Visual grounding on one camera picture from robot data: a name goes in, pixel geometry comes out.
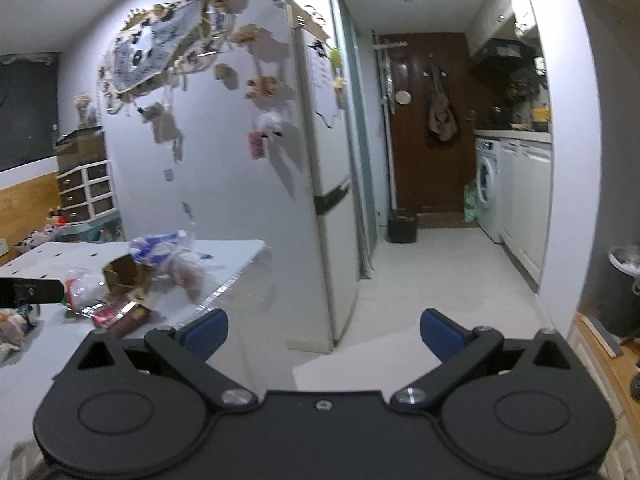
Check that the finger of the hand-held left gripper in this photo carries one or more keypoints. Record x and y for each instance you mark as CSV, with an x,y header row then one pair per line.
x,y
35,291

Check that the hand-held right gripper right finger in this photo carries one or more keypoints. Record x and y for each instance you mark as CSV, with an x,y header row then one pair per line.
x,y
440,332

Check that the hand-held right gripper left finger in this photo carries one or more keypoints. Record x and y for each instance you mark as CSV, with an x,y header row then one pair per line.
x,y
207,332

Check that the clear plastic bag orange print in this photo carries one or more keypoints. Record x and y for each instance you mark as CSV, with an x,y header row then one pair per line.
x,y
85,290

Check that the blue white plastic bag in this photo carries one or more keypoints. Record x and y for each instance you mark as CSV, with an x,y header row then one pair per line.
x,y
155,247

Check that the white crumpled wrapper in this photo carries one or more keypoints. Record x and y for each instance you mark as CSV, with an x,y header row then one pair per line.
x,y
14,330

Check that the pink crumpled plastic bag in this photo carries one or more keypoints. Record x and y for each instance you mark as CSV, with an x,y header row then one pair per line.
x,y
187,270

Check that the red snack packet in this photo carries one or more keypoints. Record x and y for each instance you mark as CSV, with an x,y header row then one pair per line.
x,y
122,316

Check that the brown cardboard piece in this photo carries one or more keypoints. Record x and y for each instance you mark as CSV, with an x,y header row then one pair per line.
x,y
122,272

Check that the small black bin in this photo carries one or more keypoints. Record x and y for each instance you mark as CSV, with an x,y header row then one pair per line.
x,y
401,227

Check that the white drawer cabinet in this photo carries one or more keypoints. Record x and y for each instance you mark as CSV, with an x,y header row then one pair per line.
x,y
87,190

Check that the green plastic bag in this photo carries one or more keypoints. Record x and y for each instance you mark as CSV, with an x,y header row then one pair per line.
x,y
471,205

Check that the cardboard box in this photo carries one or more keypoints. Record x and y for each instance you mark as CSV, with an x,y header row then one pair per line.
x,y
82,147

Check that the white washing machine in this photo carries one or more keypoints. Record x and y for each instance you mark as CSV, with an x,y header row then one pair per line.
x,y
487,185

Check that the white kitchen cabinets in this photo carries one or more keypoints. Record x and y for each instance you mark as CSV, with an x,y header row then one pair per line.
x,y
525,200

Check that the brown entrance door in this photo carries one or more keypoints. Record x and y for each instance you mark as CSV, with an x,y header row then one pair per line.
x,y
415,160

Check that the grey waste bin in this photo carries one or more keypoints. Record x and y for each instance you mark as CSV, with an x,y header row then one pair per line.
x,y
617,292

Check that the dried flower vase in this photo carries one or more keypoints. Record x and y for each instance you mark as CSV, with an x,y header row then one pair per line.
x,y
86,110

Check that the white refrigerator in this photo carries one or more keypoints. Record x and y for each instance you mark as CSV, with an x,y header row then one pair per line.
x,y
320,170

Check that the brown hanging bag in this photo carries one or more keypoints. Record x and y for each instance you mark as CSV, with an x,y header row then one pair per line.
x,y
441,115

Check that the white paper sheet on refrigerator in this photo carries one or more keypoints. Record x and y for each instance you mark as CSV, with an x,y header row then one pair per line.
x,y
322,85

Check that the black range hood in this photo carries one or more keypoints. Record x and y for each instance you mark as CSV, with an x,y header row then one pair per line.
x,y
497,52

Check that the pink wall card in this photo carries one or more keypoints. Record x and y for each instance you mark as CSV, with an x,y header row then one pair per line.
x,y
256,146

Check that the panda wall hanging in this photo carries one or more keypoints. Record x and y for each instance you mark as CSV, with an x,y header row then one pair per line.
x,y
150,47

